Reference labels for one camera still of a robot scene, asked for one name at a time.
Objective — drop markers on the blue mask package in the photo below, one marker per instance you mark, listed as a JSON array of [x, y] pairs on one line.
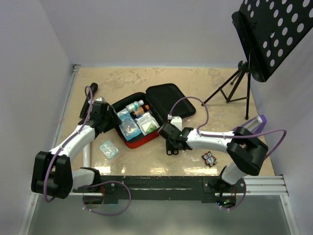
[[128, 126]]

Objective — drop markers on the green wind oil box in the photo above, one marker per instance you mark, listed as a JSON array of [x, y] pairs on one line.
[[152, 127]]

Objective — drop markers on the white medicine bottle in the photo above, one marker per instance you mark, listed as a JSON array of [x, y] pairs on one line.
[[134, 105]]

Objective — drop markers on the aluminium left rail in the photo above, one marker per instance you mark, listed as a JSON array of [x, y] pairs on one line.
[[59, 129]]

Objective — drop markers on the black music stand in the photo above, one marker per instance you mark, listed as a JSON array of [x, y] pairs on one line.
[[268, 30]]

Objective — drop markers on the zip bag with wipes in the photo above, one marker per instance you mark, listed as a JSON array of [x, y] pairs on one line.
[[186, 119]]

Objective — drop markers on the red medicine kit case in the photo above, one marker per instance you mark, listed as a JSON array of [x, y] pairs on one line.
[[160, 99]]

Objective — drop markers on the black microphone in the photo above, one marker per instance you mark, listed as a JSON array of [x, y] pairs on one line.
[[85, 108]]

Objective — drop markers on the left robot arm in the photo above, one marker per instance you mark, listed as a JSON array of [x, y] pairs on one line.
[[52, 173]]

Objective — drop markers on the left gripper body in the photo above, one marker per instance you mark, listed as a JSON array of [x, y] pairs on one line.
[[111, 120]]

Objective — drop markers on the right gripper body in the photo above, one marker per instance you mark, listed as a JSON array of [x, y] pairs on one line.
[[169, 142]]

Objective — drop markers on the brown owl toy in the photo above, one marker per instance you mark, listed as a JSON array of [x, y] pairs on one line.
[[209, 159]]

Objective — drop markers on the bandage plasters bag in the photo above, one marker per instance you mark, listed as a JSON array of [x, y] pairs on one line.
[[109, 149]]

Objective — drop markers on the purple box device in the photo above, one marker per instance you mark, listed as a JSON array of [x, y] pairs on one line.
[[255, 125]]

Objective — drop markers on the aluminium front rail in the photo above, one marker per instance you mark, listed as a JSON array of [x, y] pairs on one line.
[[253, 185]]

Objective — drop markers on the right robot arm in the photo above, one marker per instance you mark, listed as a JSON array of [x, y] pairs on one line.
[[246, 151]]

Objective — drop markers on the aluminium rail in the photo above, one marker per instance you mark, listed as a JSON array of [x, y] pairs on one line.
[[253, 185], [59, 129]]

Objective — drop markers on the amber bottle orange cap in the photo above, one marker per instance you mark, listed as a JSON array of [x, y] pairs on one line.
[[140, 111]]

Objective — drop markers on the white gauze pad packet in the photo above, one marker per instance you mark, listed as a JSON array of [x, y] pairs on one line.
[[144, 121]]

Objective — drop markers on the black handled scissors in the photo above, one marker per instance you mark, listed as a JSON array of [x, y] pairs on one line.
[[170, 150]]

